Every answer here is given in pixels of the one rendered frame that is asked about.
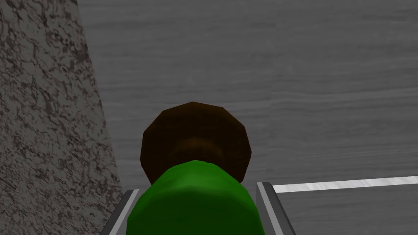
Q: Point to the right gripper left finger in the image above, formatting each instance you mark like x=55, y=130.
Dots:
x=121, y=213

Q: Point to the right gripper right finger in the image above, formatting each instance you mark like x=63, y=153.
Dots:
x=273, y=212

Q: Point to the green and brown door knob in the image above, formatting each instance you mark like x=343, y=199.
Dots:
x=195, y=182

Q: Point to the grey wooden door leaf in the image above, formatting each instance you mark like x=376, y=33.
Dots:
x=294, y=98

